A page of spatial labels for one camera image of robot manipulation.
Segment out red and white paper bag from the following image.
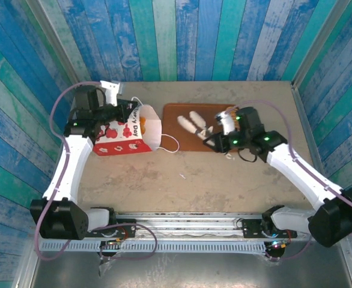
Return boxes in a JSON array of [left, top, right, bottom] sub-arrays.
[[92, 96, 180, 156]]

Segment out brown rectangular tray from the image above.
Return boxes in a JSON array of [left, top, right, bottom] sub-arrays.
[[162, 103, 246, 153]]

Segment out small circuit board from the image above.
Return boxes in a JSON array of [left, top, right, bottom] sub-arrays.
[[100, 238, 126, 251], [267, 239, 291, 250]]

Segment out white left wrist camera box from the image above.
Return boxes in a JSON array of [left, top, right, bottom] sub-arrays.
[[100, 80, 125, 106]]

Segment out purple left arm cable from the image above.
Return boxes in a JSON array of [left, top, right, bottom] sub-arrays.
[[34, 80, 159, 261]]

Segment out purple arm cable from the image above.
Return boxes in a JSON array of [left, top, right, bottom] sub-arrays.
[[231, 100, 352, 262], [34, 80, 159, 261]]

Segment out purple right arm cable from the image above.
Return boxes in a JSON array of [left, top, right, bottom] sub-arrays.
[[231, 100, 352, 262]]

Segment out aluminium table side rail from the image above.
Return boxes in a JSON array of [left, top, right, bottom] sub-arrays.
[[291, 82, 326, 169]]

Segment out aluminium corner post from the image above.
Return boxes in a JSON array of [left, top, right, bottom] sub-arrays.
[[292, 0, 345, 88], [25, 0, 82, 91]]

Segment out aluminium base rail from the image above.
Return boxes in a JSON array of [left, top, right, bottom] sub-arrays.
[[112, 211, 269, 241]]

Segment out white slotted cable duct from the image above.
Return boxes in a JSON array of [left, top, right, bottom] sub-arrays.
[[40, 239, 269, 256]]

